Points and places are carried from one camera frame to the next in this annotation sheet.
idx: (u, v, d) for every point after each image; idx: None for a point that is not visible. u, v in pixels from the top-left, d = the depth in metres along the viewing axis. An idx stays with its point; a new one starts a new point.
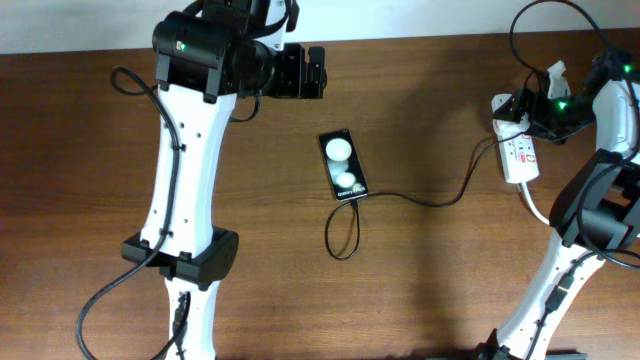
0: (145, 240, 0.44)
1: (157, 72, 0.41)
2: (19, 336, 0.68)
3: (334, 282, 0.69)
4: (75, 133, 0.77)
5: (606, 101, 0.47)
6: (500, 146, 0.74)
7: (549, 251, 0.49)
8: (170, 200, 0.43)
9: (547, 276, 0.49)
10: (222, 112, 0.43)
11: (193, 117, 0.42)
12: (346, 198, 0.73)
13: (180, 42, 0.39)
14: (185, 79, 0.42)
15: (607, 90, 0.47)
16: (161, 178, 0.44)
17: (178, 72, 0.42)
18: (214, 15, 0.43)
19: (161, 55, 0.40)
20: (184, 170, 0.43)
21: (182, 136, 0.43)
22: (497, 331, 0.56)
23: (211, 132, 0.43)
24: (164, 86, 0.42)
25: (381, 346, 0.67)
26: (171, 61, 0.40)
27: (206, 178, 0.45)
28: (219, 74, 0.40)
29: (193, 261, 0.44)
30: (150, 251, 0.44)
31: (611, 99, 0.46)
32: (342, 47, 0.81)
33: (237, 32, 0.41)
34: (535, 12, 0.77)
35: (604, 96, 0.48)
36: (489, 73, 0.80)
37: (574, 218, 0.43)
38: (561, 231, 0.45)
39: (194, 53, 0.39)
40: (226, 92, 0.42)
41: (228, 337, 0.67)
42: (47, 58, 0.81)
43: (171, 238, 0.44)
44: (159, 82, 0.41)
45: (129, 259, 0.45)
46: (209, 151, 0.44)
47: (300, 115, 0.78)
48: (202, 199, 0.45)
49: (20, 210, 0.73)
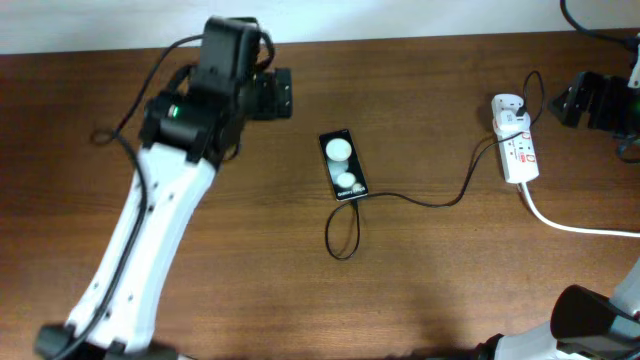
0: (72, 323, 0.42)
1: (143, 132, 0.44)
2: (18, 336, 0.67)
3: (334, 282, 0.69)
4: (75, 133, 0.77)
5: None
6: (500, 146, 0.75)
7: (549, 337, 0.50)
8: (116, 276, 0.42)
9: (543, 352, 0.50)
10: (199, 182, 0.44)
11: (164, 182, 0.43)
12: (346, 198, 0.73)
13: (172, 110, 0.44)
14: (170, 142, 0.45)
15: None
16: (114, 246, 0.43)
17: (165, 136, 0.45)
18: (201, 83, 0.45)
19: (151, 123, 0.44)
20: (142, 239, 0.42)
21: (152, 198, 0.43)
22: (502, 338, 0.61)
23: (183, 199, 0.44)
24: (148, 147, 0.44)
25: (381, 347, 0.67)
26: (159, 129, 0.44)
27: (165, 252, 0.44)
28: (203, 144, 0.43)
29: (124, 354, 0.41)
30: (73, 339, 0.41)
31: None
32: (342, 48, 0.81)
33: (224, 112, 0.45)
34: (534, 14, 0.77)
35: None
36: (488, 73, 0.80)
37: (572, 309, 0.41)
38: (560, 308, 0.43)
39: (182, 129, 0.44)
40: (210, 160, 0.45)
41: (228, 337, 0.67)
42: (48, 58, 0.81)
43: (106, 319, 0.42)
44: (144, 142, 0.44)
45: (40, 352, 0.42)
46: (174, 221, 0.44)
47: (299, 114, 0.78)
48: (154, 278, 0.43)
49: (20, 209, 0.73)
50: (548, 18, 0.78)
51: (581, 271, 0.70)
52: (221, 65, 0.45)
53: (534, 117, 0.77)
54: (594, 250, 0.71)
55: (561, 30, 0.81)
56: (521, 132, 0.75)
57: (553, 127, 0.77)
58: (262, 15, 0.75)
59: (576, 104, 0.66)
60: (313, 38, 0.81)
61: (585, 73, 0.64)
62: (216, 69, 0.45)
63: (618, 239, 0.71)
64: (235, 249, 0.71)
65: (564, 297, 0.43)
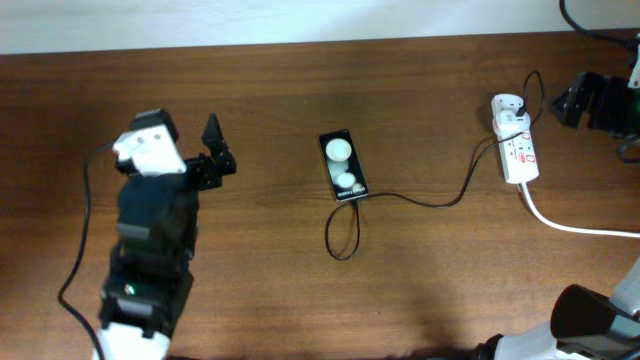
0: None
1: (101, 315, 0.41)
2: (17, 336, 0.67)
3: (334, 283, 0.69)
4: (75, 133, 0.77)
5: (147, 153, 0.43)
6: (500, 146, 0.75)
7: (549, 337, 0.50)
8: None
9: (543, 352, 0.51)
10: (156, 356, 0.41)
11: (132, 344, 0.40)
12: (346, 198, 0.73)
13: (129, 289, 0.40)
14: (128, 319, 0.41)
15: (150, 127, 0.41)
16: None
17: (125, 314, 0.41)
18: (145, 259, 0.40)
19: (109, 302, 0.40)
20: None
21: None
22: (502, 338, 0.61)
23: None
24: (105, 325, 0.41)
25: (381, 347, 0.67)
26: (119, 307, 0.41)
27: None
28: (162, 315, 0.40)
29: None
30: None
31: (161, 139, 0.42)
32: (342, 48, 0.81)
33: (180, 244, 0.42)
34: (534, 15, 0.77)
35: (140, 121, 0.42)
36: (488, 74, 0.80)
37: (573, 309, 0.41)
38: (561, 308, 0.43)
39: (138, 306, 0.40)
40: (164, 331, 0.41)
41: (228, 338, 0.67)
42: (48, 58, 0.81)
43: None
44: (102, 319, 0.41)
45: None
46: None
47: (299, 115, 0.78)
48: None
49: (20, 209, 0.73)
50: (548, 18, 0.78)
51: (581, 271, 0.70)
52: (158, 201, 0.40)
53: (534, 117, 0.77)
54: (594, 250, 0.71)
55: (561, 30, 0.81)
56: (521, 132, 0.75)
57: (553, 128, 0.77)
58: (262, 15, 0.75)
59: (576, 104, 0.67)
60: (313, 38, 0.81)
61: (584, 73, 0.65)
62: (154, 210, 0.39)
63: (618, 239, 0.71)
64: (235, 249, 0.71)
65: (565, 297, 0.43)
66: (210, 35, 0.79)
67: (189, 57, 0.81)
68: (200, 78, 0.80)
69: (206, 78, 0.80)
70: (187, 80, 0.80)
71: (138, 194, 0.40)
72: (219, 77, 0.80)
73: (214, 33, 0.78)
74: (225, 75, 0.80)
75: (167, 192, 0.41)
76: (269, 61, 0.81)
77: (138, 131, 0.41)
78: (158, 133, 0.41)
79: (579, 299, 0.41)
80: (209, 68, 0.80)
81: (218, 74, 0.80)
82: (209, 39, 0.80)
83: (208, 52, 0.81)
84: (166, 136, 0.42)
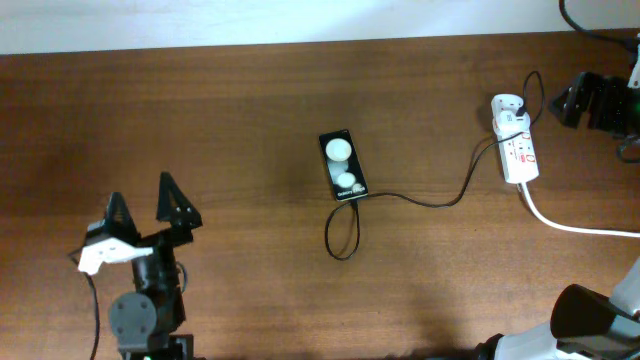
0: None
1: None
2: (17, 336, 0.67)
3: (334, 283, 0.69)
4: (75, 133, 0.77)
5: (112, 258, 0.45)
6: (500, 146, 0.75)
7: (549, 337, 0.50)
8: None
9: (543, 352, 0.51)
10: None
11: None
12: (346, 198, 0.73)
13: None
14: None
15: (100, 242, 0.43)
16: None
17: None
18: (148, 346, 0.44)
19: None
20: None
21: None
22: (502, 338, 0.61)
23: None
24: None
25: (381, 347, 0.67)
26: None
27: None
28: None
29: None
30: None
31: (116, 248, 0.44)
32: (342, 48, 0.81)
33: (171, 327, 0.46)
34: (534, 15, 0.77)
35: (89, 239, 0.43)
36: (488, 74, 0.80)
37: (573, 309, 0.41)
38: (561, 308, 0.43)
39: None
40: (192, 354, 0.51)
41: (228, 338, 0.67)
42: (48, 58, 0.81)
43: None
44: None
45: None
46: None
47: (299, 115, 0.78)
48: None
49: (20, 210, 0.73)
50: (548, 19, 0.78)
51: (580, 271, 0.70)
52: (149, 320, 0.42)
53: (534, 117, 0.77)
54: (594, 250, 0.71)
55: (561, 30, 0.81)
56: (521, 132, 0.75)
57: (553, 127, 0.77)
58: (262, 16, 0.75)
59: (576, 104, 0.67)
60: (313, 38, 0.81)
61: (586, 74, 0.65)
62: (145, 326, 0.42)
63: (618, 239, 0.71)
64: (235, 249, 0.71)
65: (565, 297, 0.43)
66: (210, 36, 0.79)
67: (189, 57, 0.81)
68: (200, 78, 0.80)
69: (206, 78, 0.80)
70: (187, 80, 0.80)
71: (136, 312, 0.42)
72: (219, 77, 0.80)
73: (213, 34, 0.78)
74: (224, 76, 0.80)
75: (150, 305, 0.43)
76: (269, 61, 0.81)
77: (92, 248, 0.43)
78: (112, 245, 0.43)
79: (579, 299, 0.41)
80: (208, 68, 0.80)
81: (218, 75, 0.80)
82: (209, 40, 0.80)
83: (208, 52, 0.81)
84: (120, 246, 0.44)
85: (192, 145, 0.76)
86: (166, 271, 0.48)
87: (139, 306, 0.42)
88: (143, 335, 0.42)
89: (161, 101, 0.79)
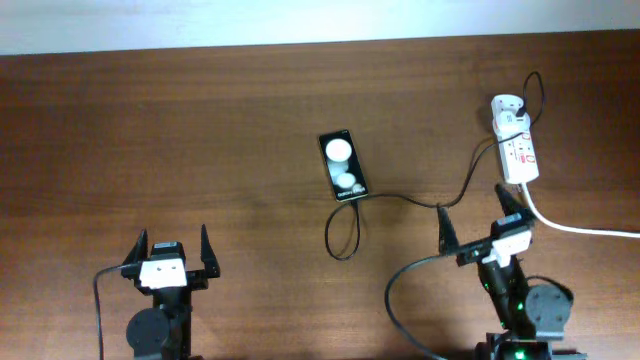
0: None
1: None
2: (17, 336, 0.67)
3: (334, 283, 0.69)
4: (76, 133, 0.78)
5: (166, 280, 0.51)
6: (500, 146, 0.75)
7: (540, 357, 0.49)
8: None
9: None
10: None
11: None
12: (346, 198, 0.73)
13: None
14: None
15: (171, 258, 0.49)
16: None
17: None
18: None
19: None
20: None
21: None
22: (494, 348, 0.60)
23: None
24: None
25: (381, 347, 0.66)
26: None
27: None
28: None
29: None
30: None
31: (176, 269, 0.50)
32: (342, 49, 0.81)
33: (181, 351, 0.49)
34: (534, 17, 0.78)
35: (159, 254, 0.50)
36: (488, 75, 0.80)
37: None
38: None
39: None
40: None
41: (228, 338, 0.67)
42: (49, 59, 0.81)
43: None
44: None
45: None
46: None
47: (300, 115, 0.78)
48: None
49: (20, 210, 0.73)
50: (547, 20, 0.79)
51: (581, 271, 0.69)
52: (163, 333, 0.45)
53: (534, 117, 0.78)
54: (594, 251, 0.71)
55: (561, 30, 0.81)
56: (521, 132, 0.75)
57: (553, 128, 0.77)
58: (263, 17, 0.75)
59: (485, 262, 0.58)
60: (313, 40, 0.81)
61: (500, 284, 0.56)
62: (160, 337, 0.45)
63: (617, 240, 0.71)
64: (235, 249, 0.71)
65: None
66: (211, 36, 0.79)
67: (189, 58, 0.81)
68: (201, 79, 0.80)
69: (207, 79, 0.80)
70: (188, 80, 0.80)
71: (151, 325, 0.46)
72: (219, 77, 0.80)
73: (214, 35, 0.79)
74: (225, 76, 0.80)
75: (165, 319, 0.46)
76: (269, 61, 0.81)
77: (157, 262, 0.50)
78: (175, 265, 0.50)
79: None
80: (209, 68, 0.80)
81: (218, 75, 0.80)
82: (209, 40, 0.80)
83: (208, 52, 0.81)
84: (181, 268, 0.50)
85: (192, 145, 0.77)
86: (178, 304, 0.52)
87: (154, 321, 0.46)
88: (158, 346, 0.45)
89: (161, 101, 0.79)
